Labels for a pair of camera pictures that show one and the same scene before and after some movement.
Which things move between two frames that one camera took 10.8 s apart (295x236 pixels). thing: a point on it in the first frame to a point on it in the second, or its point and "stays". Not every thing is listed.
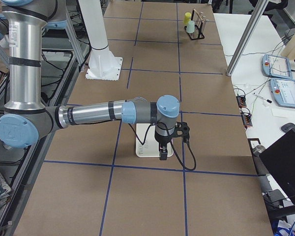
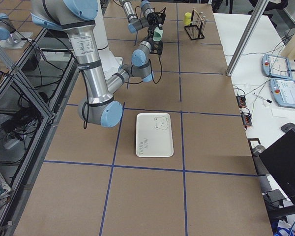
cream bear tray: (151, 147) stays
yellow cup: (188, 16) stays
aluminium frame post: (261, 8) stays
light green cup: (190, 26) to (158, 34)
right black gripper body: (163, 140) to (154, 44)
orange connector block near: (247, 119) stays
